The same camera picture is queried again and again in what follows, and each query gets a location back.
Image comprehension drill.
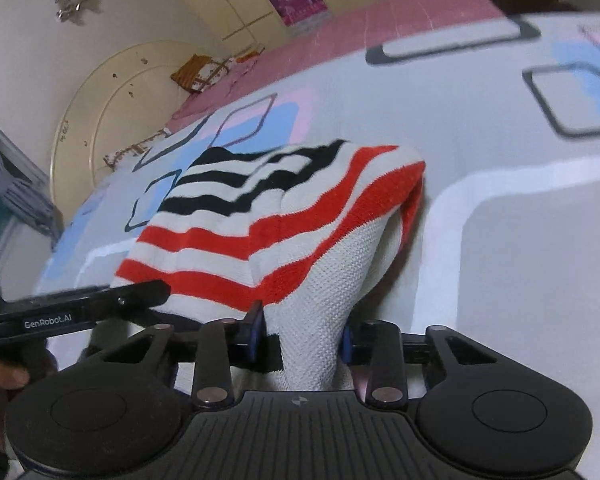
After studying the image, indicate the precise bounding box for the striped knit sweater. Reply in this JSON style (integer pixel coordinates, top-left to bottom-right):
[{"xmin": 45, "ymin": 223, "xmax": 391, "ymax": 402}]
[{"xmin": 114, "ymin": 140, "xmax": 425, "ymax": 391}]

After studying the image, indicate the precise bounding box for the white patterned pillow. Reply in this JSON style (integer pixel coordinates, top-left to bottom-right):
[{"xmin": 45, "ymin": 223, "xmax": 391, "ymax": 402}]
[{"xmin": 102, "ymin": 129, "xmax": 172, "ymax": 171}]

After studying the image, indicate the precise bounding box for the cream round headboard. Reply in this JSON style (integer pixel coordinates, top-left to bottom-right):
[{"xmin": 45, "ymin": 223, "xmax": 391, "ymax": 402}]
[{"xmin": 50, "ymin": 40, "xmax": 204, "ymax": 223}]

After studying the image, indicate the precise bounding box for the orange patterned pillow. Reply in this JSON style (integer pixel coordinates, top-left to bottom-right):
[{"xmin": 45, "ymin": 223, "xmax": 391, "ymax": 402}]
[{"xmin": 170, "ymin": 54, "xmax": 236, "ymax": 93}]

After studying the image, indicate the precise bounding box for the patterned grey bed sheet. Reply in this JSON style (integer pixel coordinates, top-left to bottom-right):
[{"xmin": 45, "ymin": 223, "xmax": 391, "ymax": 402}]
[{"xmin": 38, "ymin": 13, "xmax": 600, "ymax": 430}]

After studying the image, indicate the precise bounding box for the pink bed cover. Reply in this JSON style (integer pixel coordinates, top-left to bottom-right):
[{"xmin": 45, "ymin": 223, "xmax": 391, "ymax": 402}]
[{"xmin": 166, "ymin": 0, "xmax": 504, "ymax": 133}]

